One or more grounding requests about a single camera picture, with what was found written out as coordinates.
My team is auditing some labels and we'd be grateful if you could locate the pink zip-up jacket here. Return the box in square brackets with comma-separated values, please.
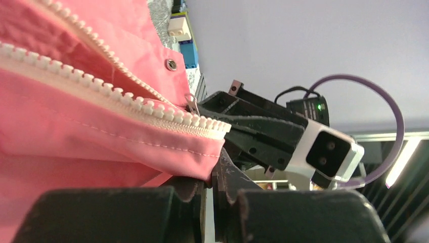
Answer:
[1, 1, 231, 242]

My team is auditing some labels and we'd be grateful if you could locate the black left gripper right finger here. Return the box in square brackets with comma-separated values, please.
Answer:
[212, 150, 389, 242]

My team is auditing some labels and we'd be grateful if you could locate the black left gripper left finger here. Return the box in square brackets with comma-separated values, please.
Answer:
[13, 177, 204, 242]

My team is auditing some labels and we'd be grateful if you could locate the cartoon sticker toy block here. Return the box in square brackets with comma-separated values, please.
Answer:
[167, 0, 198, 69]

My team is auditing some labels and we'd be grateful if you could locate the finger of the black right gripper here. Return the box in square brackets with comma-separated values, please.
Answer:
[197, 80, 309, 134]
[225, 129, 304, 171]

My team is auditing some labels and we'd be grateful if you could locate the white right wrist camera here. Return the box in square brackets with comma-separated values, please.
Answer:
[285, 120, 364, 182]

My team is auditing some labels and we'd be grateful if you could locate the floral patterned table mat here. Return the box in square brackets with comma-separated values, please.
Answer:
[147, 0, 201, 95]

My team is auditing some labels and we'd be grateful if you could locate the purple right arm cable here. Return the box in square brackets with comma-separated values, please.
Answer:
[303, 73, 406, 188]

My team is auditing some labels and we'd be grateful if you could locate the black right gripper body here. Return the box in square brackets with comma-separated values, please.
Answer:
[286, 96, 330, 127]

